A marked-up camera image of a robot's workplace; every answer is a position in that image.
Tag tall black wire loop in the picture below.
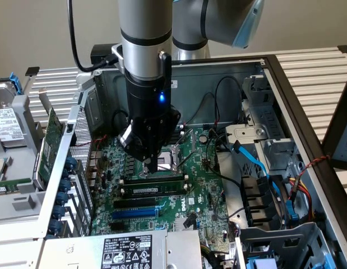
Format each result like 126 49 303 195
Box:
214 76 244 129

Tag red black twisted wire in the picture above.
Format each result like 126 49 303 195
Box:
298 155 331 180

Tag grey power supply with label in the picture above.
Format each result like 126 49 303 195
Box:
37 229 203 269

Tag green graphics card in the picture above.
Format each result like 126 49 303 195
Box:
31 88 64 191

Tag silver hard disk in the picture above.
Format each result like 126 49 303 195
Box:
0 81 29 148

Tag silver drive cage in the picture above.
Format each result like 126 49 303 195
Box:
225 74 303 180

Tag green RAM stick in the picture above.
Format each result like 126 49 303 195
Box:
0 179 33 194
124 180 187 196

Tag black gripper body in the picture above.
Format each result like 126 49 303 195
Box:
124 71 177 151

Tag black camera cable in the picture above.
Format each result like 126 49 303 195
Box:
67 0 118 73

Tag long black expansion slot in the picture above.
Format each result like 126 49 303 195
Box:
113 197 156 210

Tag dark grey disk bay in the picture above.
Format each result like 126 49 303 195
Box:
234 221 336 269

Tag green Dell motherboard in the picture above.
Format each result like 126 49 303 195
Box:
90 127 238 239

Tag black fan shroud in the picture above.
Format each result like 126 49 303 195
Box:
239 175 289 228

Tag blue disk carrier handle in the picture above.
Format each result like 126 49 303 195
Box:
9 72 24 96

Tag thick black wire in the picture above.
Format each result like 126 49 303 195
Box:
205 128 244 188

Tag short black wire loop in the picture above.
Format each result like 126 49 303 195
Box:
111 110 129 132

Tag yellow red power wires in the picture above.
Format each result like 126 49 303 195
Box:
285 176 317 222

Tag open metal PC case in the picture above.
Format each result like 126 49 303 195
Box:
35 54 347 269

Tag silver socket cover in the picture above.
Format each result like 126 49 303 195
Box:
175 128 198 157

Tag low black wire loop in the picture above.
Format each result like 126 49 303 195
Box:
189 92 219 127

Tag blue drive latch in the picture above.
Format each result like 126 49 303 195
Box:
285 199 300 225

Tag black box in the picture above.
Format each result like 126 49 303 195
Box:
90 44 118 64

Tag dark framed monitor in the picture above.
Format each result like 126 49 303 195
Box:
321 77 347 170

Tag blue flat disk wire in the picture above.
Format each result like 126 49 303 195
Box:
231 140 288 208

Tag blue expansion slot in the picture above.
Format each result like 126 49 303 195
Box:
111 206 158 221

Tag silver chipset heatsink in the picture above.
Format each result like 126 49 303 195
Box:
174 217 196 231

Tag CPU socket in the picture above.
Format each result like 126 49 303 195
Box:
157 145 183 179

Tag silver rear port block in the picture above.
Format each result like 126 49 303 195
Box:
87 151 103 188

